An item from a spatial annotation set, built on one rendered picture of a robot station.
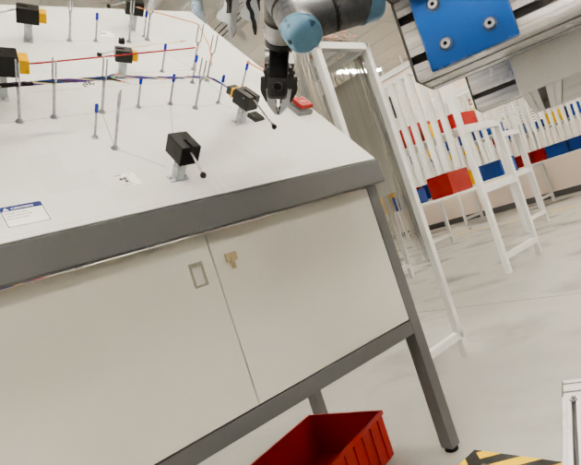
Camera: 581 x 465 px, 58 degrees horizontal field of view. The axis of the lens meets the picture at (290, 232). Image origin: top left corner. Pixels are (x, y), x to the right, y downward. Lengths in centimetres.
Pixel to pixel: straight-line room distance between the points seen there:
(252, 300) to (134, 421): 35
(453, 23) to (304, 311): 85
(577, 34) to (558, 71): 4
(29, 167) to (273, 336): 63
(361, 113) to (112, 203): 160
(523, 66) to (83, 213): 78
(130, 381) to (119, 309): 14
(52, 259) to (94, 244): 8
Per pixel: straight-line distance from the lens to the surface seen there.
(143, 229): 106
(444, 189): 438
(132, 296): 107
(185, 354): 111
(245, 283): 119
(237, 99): 143
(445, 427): 164
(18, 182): 113
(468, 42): 59
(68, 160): 120
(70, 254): 101
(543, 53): 68
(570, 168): 963
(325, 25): 111
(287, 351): 124
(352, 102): 250
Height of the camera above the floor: 73
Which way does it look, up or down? 1 degrees up
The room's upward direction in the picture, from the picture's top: 18 degrees counter-clockwise
